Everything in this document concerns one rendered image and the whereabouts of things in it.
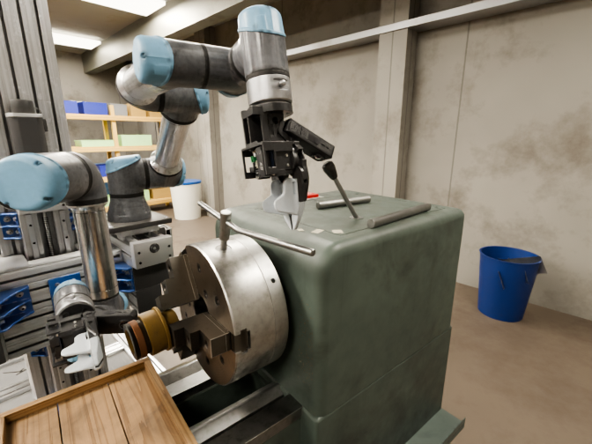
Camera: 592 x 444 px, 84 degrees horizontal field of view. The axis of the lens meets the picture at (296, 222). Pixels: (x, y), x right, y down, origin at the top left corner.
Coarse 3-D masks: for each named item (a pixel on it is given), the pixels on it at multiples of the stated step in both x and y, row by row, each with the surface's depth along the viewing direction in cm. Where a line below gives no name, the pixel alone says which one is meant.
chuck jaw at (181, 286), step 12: (168, 264) 73; (180, 264) 72; (180, 276) 72; (192, 276) 73; (168, 288) 69; (180, 288) 71; (192, 288) 72; (156, 300) 70; (168, 300) 69; (180, 300) 70; (192, 300) 71
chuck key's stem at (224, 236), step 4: (220, 212) 65; (224, 212) 65; (228, 212) 65; (220, 216) 65; (224, 216) 65; (228, 216) 65; (220, 220) 66; (224, 220) 65; (228, 220) 66; (220, 224) 66; (224, 224) 66; (220, 228) 66; (224, 228) 66; (228, 228) 66; (220, 232) 67; (224, 232) 66; (228, 232) 67; (220, 236) 67; (224, 236) 67; (228, 236) 67; (220, 240) 68; (224, 240) 67; (220, 244) 68; (224, 244) 68; (220, 248) 69; (224, 248) 68
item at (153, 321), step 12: (156, 312) 66; (168, 312) 68; (132, 324) 63; (144, 324) 63; (156, 324) 64; (168, 324) 66; (132, 336) 62; (144, 336) 63; (156, 336) 63; (168, 336) 64; (132, 348) 66; (144, 348) 62; (156, 348) 64; (168, 348) 66
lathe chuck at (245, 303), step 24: (216, 240) 73; (192, 264) 72; (216, 264) 64; (240, 264) 66; (216, 288) 64; (240, 288) 63; (264, 288) 66; (192, 312) 78; (216, 312) 66; (240, 312) 62; (264, 312) 65; (264, 336) 65; (216, 360) 70; (240, 360) 63; (264, 360) 69
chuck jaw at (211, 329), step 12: (204, 312) 70; (180, 324) 65; (192, 324) 65; (204, 324) 65; (216, 324) 65; (180, 336) 64; (192, 336) 62; (204, 336) 62; (216, 336) 61; (228, 336) 62; (240, 336) 62; (192, 348) 63; (204, 348) 63; (216, 348) 61; (228, 348) 63; (240, 348) 63
